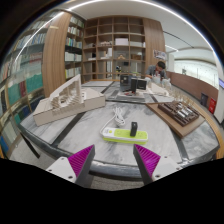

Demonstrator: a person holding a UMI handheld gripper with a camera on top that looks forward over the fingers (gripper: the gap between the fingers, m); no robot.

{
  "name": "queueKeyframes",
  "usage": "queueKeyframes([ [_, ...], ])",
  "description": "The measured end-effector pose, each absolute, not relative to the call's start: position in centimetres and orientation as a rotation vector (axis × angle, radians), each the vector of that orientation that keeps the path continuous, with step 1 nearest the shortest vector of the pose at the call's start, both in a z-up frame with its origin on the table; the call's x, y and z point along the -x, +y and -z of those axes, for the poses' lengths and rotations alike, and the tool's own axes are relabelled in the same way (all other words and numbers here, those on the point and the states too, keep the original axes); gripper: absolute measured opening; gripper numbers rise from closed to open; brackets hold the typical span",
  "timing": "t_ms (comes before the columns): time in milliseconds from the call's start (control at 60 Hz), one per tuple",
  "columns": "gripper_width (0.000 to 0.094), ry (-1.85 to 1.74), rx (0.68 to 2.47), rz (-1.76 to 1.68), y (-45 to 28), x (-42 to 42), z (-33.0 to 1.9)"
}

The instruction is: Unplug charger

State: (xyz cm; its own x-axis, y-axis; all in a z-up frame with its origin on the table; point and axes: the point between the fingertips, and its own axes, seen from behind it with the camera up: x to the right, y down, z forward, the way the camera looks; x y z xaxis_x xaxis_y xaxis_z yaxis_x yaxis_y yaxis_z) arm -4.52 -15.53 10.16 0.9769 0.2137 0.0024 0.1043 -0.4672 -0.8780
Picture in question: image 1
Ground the small white building model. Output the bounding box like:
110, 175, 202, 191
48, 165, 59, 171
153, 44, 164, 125
146, 81, 169, 98

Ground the white coiled power cable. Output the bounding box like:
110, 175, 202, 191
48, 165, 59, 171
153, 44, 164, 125
99, 106, 126, 134

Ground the wall poster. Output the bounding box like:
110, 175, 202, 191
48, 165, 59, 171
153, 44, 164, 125
152, 49, 168, 62

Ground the person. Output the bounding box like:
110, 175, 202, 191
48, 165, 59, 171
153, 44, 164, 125
145, 60, 169, 84

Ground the white architectural model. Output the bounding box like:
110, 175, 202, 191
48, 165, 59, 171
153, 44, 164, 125
32, 73, 107, 127

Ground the black charger block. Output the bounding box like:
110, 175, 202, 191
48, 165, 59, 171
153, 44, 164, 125
129, 121, 139, 138

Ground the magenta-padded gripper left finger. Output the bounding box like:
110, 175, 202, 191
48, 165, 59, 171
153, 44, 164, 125
45, 144, 96, 188

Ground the glass-fronted bookshelf with books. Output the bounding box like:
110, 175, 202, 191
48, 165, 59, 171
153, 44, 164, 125
0, 9, 64, 158

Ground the wooden shelf unit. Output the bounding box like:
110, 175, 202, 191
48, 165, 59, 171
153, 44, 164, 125
64, 14, 147, 84

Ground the brown building model on board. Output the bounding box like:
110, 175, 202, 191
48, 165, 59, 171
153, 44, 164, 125
145, 87, 206, 139

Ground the green and white power strip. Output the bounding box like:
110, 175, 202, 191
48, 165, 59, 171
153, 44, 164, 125
101, 127, 149, 145

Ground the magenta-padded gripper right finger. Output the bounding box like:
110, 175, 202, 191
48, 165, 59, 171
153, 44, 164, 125
133, 143, 184, 186

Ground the black building model on base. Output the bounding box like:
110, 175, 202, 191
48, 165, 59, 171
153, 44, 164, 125
114, 73, 149, 101

